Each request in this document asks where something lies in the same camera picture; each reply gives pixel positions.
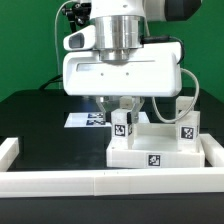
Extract white cable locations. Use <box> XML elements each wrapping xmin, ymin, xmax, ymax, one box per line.
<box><xmin>54</xmin><ymin>0</ymin><xmax>200</xmax><ymax>124</ymax></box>

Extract white sheet with tags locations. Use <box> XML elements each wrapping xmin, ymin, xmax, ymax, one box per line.
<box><xmin>63</xmin><ymin>111</ymin><xmax>150</xmax><ymax>128</ymax></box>

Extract white square table top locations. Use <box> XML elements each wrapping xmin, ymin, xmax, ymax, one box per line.
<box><xmin>106</xmin><ymin>123</ymin><xmax>205</xmax><ymax>169</ymax></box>

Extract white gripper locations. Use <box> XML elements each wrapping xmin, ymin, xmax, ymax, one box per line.
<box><xmin>63</xmin><ymin>25</ymin><xmax>182</xmax><ymax>124</ymax></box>

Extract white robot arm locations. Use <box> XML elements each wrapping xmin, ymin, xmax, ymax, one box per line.
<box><xmin>63</xmin><ymin>0</ymin><xmax>203</xmax><ymax>123</ymax></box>

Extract white U-shaped fence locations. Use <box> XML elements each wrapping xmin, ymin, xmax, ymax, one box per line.
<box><xmin>0</xmin><ymin>134</ymin><xmax>224</xmax><ymax>198</ymax></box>

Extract black cables at base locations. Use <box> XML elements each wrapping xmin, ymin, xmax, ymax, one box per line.
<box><xmin>38</xmin><ymin>73</ymin><xmax>65</xmax><ymax>91</ymax></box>

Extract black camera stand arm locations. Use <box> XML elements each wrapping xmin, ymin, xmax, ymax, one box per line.
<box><xmin>62</xmin><ymin>2</ymin><xmax>91</xmax><ymax>33</ymax></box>

